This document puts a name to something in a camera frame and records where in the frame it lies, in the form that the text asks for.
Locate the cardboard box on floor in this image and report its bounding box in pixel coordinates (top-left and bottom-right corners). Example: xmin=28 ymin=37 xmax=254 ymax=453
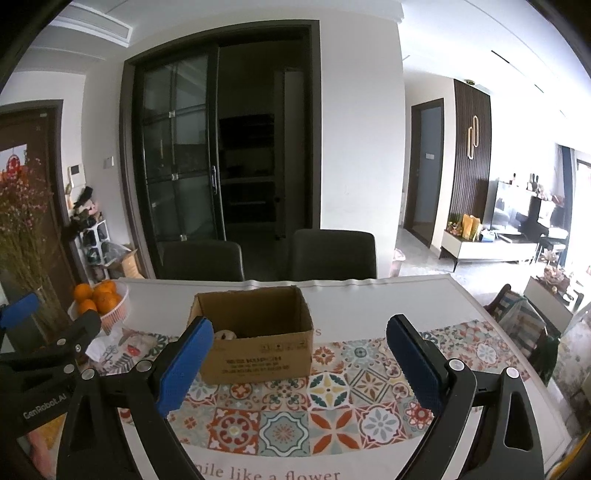
xmin=104 ymin=244 xmax=145 ymax=280

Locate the blue curtain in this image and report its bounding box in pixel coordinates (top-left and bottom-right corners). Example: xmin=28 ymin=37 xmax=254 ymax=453
xmin=556 ymin=145 xmax=579 ymax=208

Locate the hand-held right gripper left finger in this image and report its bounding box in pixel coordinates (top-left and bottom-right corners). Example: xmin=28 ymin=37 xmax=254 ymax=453
xmin=58 ymin=316 xmax=215 ymax=480

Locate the white fruit basket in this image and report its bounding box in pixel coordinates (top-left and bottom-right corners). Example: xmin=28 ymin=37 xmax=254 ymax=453
xmin=68 ymin=279 xmax=130 ymax=335

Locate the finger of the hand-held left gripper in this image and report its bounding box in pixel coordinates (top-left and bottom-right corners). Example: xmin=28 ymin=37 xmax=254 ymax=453
xmin=0 ymin=311 xmax=102 ymax=376
xmin=0 ymin=292 xmax=41 ymax=356

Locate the patterned tile print table mat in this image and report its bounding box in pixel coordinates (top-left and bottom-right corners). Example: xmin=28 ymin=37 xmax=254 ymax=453
xmin=88 ymin=272 xmax=580 ymax=480

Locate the brown cardboard box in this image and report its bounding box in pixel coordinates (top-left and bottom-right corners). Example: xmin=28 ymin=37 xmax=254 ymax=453
xmin=187 ymin=286 xmax=315 ymax=386

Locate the leaf print white cloth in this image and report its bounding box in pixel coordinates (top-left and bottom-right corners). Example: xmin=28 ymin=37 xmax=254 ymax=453
xmin=85 ymin=323 xmax=162 ymax=374

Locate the dark wooden entrance door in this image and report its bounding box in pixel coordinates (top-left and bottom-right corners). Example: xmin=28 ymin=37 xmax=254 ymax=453
xmin=0 ymin=99 xmax=88 ymax=287

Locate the dark slatted wall panel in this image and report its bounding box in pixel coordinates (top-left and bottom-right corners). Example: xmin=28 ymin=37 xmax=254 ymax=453
xmin=452 ymin=78 xmax=492 ymax=232

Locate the dark framed sliding glass door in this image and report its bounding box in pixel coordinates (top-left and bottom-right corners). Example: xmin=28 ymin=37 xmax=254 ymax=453
xmin=121 ymin=46 xmax=227 ymax=278

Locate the chair with striped cloth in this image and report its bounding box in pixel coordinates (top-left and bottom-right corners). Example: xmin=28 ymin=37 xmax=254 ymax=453
xmin=485 ymin=284 xmax=561 ymax=384

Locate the flat screen television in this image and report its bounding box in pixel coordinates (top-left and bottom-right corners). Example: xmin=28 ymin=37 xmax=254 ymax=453
xmin=492 ymin=180 xmax=532 ymax=232

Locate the dried pink flower bouquet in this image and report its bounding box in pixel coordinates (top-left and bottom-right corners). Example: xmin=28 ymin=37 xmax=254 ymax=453
xmin=0 ymin=157 xmax=70 ymax=342

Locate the dark dining chair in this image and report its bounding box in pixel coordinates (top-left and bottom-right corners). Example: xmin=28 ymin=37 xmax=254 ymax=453
xmin=159 ymin=240 xmax=245 ymax=281
xmin=290 ymin=229 xmax=377 ymax=280

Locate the white shoe rack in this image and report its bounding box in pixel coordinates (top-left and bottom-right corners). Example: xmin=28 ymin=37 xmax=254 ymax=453
xmin=69 ymin=187 xmax=112 ymax=283

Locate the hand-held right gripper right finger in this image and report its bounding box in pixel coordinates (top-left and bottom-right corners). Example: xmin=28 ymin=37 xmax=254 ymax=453
xmin=385 ymin=314 xmax=546 ymax=480

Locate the white tv cabinet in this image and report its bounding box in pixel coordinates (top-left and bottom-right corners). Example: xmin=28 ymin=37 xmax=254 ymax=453
xmin=441 ymin=228 xmax=539 ymax=273

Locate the dark framed doorway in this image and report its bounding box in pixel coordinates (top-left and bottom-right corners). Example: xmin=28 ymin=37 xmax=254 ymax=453
xmin=410 ymin=98 xmax=446 ymax=252

